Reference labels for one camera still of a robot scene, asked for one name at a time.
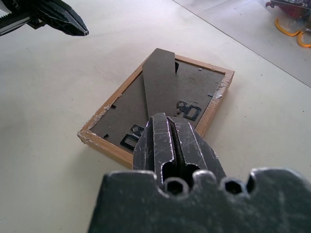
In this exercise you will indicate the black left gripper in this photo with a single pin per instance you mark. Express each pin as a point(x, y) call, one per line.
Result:
point(17, 18)

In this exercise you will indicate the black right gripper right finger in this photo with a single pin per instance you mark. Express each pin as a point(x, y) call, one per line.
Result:
point(194, 150)

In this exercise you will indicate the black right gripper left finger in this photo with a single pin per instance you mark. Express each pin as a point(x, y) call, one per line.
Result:
point(155, 143)

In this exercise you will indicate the wooden picture frame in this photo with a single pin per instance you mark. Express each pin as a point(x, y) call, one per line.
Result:
point(158, 80)

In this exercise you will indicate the red and black object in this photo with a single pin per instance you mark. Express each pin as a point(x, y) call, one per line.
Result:
point(291, 10)

